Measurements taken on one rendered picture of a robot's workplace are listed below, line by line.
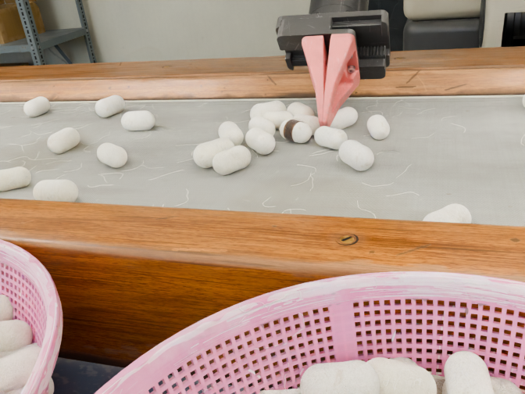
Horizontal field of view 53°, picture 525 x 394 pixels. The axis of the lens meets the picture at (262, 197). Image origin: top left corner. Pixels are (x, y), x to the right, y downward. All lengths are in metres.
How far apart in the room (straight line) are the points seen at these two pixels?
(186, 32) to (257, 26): 0.37
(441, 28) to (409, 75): 0.74
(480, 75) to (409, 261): 0.37
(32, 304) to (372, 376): 0.18
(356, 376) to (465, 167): 0.23
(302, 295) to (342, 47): 0.29
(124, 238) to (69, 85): 0.47
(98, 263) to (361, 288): 0.15
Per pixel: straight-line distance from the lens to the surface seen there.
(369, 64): 0.53
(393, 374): 0.24
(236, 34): 2.67
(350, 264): 0.26
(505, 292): 0.25
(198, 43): 2.76
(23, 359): 0.29
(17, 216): 0.38
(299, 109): 0.51
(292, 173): 0.42
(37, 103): 0.70
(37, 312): 0.31
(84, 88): 0.74
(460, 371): 0.25
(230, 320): 0.23
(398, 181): 0.40
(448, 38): 1.34
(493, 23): 1.04
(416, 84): 0.60
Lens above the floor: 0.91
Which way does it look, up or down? 27 degrees down
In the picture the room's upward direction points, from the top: 7 degrees counter-clockwise
